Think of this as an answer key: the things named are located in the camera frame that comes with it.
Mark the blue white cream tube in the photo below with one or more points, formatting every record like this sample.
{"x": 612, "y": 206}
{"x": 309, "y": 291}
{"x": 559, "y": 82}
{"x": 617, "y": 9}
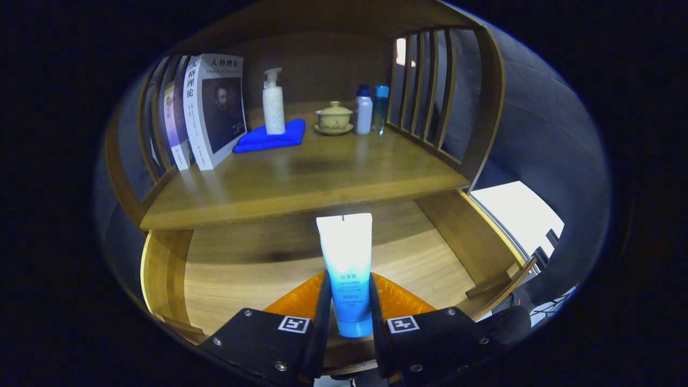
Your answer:
{"x": 346, "y": 258}

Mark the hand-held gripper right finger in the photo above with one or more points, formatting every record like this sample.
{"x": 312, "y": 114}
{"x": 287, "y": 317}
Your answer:
{"x": 379, "y": 328}

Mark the wooden cabinet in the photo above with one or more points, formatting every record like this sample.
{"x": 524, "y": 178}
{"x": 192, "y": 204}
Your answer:
{"x": 484, "y": 107}

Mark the white pump bottle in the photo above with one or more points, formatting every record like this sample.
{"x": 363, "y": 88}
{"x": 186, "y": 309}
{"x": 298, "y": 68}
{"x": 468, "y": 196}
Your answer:
{"x": 274, "y": 110}

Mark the wooden countertop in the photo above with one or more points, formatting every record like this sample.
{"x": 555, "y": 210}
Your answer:
{"x": 301, "y": 183}

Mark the wooden drawer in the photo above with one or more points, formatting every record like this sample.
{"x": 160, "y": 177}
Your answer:
{"x": 258, "y": 279}

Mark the white bottle blue cap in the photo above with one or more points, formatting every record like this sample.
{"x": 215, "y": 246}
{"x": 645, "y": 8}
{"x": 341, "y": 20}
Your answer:
{"x": 364, "y": 113}

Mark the purple book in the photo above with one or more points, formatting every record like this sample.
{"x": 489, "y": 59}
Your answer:
{"x": 174, "y": 129}

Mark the yellow lidded teacup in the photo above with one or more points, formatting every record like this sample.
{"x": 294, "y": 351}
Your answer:
{"x": 334, "y": 118}

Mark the white grey machine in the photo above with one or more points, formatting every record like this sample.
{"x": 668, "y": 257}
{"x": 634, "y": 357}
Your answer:
{"x": 516, "y": 215}

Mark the white portrait book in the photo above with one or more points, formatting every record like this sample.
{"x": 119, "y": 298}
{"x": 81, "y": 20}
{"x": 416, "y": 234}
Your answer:
{"x": 215, "y": 107}

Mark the blue folded cloth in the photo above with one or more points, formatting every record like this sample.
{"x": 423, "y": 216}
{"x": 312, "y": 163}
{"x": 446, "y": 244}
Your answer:
{"x": 269, "y": 141}

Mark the teal clear bottle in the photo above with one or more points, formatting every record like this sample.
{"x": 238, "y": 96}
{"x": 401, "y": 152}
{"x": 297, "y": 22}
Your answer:
{"x": 380, "y": 110}

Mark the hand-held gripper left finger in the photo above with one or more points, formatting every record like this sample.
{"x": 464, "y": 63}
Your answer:
{"x": 321, "y": 322}

